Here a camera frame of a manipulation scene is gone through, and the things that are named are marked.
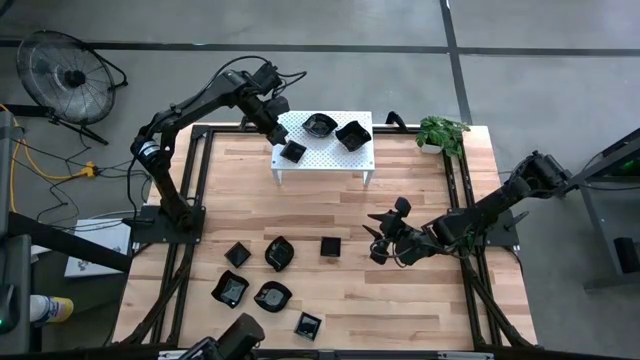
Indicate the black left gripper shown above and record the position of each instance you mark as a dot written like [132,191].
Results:
[264,115]

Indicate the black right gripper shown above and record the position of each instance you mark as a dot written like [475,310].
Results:
[405,240]

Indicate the black small square plate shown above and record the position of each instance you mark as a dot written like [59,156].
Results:
[330,246]
[295,152]
[237,255]
[307,326]

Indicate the black round lobed plate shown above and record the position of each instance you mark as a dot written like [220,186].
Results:
[279,253]
[272,296]
[320,125]

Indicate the black wavy square plate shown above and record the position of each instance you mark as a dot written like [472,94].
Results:
[230,288]
[353,136]

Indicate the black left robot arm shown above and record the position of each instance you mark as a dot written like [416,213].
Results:
[195,102]

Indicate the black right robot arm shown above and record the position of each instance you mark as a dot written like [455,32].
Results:
[490,205]

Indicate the white perforated metal shelf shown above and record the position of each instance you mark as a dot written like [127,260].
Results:
[330,160]

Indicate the green plant in white pot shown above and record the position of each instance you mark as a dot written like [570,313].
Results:
[442,132]

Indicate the black floor fan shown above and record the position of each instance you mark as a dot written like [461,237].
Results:
[74,77]

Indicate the white cardboard box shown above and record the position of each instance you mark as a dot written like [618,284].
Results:
[95,255]

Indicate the black metal cart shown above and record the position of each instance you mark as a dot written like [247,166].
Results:
[600,170]

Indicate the black diagonal beam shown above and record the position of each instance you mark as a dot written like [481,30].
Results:
[65,242]

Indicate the black cylinder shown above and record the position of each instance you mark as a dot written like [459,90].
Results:
[627,255]

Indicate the white and yellow spray can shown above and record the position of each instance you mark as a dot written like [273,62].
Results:
[50,309]

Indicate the grey equipment cabinet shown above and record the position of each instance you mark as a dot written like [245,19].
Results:
[15,280]

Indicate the black aluminium table frame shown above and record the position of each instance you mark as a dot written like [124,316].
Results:
[230,129]

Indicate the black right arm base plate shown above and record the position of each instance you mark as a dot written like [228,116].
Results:
[502,235]

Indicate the silver edge bracket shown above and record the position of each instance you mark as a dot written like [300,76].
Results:
[167,355]
[465,355]

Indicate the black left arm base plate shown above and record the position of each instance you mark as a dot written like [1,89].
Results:
[150,232]

